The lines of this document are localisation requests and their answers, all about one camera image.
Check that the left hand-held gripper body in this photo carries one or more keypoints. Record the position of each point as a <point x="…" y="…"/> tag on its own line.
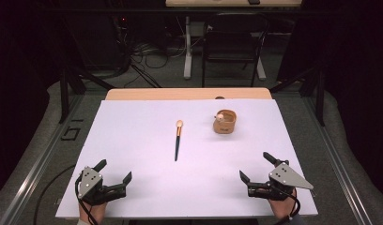
<point x="92" y="187"/>

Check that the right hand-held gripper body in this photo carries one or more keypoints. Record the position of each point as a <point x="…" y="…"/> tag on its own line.
<point x="285" y="176"/>

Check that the brown cup with small figure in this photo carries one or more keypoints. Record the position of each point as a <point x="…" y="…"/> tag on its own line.
<point x="224" y="128"/>

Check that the person's left hand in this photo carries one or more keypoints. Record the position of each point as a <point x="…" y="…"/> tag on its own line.
<point x="93" y="213"/>

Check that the person's right hand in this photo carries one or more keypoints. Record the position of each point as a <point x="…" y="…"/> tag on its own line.
<point x="282" y="208"/>

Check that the white table mat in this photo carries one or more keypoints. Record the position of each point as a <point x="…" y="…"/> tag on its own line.
<point x="180" y="187"/>

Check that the black metal stand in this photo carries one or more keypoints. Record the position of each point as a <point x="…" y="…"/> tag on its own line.
<point x="64" y="100"/>
<point x="320" y="100"/>

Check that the white desk leg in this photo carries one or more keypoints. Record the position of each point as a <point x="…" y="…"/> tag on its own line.
<point x="188" y="62"/>
<point x="261" y="70"/>

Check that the wooden table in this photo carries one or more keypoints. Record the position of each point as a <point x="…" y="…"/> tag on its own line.
<point x="180" y="93"/>

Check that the black chair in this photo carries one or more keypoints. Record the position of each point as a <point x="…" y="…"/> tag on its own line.
<point x="230" y="47"/>

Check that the black device on desk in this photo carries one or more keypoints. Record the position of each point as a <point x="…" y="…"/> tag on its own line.
<point x="253" y="1"/>

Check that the light wooden desk top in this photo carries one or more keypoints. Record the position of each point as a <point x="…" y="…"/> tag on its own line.
<point x="211" y="3"/>

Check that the aluminium floor rail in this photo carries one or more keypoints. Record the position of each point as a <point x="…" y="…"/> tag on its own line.
<point x="33" y="168"/>
<point x="340" y="168"/>

